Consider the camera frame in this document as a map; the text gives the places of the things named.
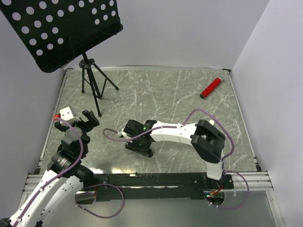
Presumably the black perforated music stand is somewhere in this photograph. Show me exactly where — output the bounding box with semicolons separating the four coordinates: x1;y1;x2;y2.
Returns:
0;0;124;117

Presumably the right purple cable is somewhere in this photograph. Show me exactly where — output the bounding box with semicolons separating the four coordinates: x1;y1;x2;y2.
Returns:
103;108;250;210

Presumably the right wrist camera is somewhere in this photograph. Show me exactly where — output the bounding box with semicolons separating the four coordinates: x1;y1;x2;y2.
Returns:
117;128;127;138

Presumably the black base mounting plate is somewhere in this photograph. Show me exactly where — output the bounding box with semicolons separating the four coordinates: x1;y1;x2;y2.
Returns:
81;173;234;201

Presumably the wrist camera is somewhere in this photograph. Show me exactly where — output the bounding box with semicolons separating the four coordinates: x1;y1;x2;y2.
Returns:
53;107;80;124
117;128;127;138

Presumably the red glitter tube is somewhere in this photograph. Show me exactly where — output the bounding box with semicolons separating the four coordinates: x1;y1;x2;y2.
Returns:
200;75;224;99

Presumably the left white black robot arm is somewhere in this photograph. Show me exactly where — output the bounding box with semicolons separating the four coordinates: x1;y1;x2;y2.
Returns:
0;107;99;227

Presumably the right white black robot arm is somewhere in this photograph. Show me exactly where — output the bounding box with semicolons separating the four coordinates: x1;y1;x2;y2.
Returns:
119;120;225;188

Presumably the small black tag object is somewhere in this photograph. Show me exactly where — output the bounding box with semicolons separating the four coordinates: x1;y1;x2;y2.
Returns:
125;142;153;157

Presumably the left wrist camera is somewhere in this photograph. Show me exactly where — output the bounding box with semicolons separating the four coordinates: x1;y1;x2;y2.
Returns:
53;107;80;124

